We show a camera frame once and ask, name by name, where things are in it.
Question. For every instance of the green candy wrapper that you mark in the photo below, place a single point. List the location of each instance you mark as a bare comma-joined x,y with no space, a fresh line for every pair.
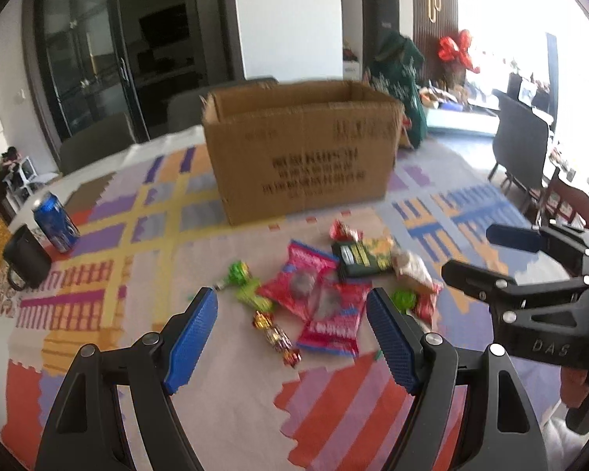
247,295

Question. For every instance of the colourful patterned tablecloth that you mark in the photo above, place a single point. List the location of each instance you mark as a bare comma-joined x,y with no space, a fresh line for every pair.
154,232

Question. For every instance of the red white snack bag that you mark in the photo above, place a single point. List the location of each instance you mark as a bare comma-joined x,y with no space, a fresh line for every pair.
413,276

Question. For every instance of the blue soda can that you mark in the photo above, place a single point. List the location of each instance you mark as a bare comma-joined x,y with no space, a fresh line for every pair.
56,224

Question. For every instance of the small red candy packet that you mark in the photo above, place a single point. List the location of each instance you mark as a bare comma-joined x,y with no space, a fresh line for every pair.
342,233

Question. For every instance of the grey chair middle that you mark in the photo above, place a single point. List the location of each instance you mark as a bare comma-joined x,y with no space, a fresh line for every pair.
186,109

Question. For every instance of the gold red candy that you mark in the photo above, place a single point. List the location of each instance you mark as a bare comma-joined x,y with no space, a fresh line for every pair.
277,338

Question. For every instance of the pink snack packet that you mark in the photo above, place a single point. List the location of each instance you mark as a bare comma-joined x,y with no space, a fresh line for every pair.
294,284
335,320

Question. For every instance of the black mug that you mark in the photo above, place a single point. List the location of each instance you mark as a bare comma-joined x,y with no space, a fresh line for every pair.
28,262

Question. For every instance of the white shelf cart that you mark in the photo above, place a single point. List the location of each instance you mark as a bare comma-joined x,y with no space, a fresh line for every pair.
22,181

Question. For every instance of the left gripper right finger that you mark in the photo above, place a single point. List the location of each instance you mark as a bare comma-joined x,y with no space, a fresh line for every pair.
498,430

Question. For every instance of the dark chair right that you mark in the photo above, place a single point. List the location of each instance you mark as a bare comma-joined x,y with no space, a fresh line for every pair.
520,145

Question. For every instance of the grey chair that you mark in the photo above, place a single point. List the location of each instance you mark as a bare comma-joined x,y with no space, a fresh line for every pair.
186,109
104,138

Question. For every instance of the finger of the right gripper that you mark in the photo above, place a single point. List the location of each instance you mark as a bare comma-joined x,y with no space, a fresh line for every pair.
567,245
491,281

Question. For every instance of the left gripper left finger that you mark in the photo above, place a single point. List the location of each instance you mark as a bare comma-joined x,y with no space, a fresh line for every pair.
85,430

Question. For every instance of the green lollipop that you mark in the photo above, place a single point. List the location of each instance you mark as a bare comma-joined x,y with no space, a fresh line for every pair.
238,274
404,300

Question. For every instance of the dark green cracker packet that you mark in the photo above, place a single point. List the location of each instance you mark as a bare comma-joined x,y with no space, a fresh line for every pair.
368,257

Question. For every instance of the brown cardboard box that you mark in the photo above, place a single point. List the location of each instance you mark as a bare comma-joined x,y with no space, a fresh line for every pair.
281,149

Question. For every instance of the right hand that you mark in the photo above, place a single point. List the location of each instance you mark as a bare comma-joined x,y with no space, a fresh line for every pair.
574,388

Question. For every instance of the grey chair left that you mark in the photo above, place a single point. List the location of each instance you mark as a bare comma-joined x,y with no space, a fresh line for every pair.
104,138

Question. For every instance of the red ribbon bow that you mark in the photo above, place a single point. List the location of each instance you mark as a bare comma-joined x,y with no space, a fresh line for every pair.
457,50

